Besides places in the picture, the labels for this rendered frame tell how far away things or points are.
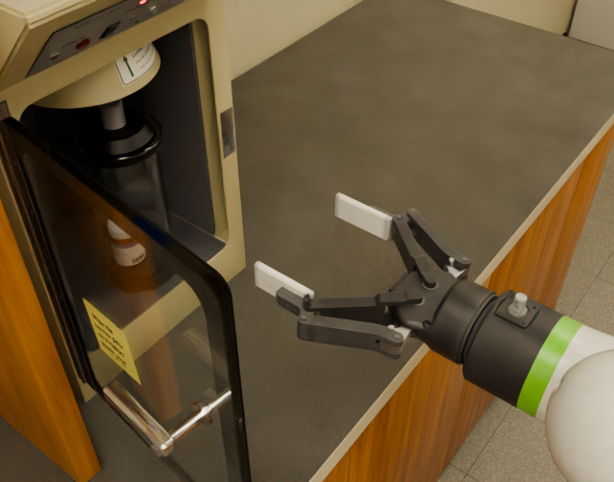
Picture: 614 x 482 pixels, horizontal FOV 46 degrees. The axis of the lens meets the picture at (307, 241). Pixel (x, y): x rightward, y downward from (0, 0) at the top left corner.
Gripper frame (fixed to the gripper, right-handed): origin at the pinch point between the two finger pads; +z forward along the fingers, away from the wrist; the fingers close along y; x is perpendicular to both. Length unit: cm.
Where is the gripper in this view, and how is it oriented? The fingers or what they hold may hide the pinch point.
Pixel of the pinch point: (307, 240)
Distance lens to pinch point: 75.1
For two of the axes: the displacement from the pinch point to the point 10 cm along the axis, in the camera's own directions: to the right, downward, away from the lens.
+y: -6.1, 5.4, -5.8
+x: 0.0, 7.4, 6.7
